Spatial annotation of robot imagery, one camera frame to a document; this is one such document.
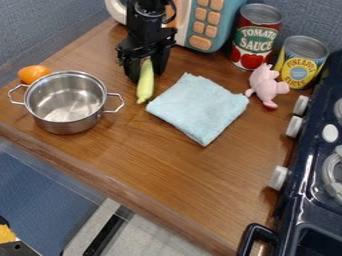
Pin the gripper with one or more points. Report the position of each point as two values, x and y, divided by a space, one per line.
147 38

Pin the yellow spoon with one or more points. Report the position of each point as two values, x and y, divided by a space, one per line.
145 81

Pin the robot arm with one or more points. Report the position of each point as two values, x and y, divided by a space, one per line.
149 10

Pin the light blue cloth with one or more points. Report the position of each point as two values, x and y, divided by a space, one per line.
198 106

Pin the toy microwave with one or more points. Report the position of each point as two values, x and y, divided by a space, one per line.
207 23

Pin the silver pot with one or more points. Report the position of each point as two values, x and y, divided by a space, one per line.
64 100

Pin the red tomato sauce can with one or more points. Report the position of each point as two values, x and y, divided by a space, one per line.
254 40

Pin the orange toy fruit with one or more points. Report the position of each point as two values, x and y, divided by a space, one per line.
32 73

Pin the pink plush pig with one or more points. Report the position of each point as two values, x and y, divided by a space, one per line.
265 85

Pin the yellow pineapple can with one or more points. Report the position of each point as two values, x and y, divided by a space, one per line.
300 65

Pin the toy stove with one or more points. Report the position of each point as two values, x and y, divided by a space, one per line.
318 186

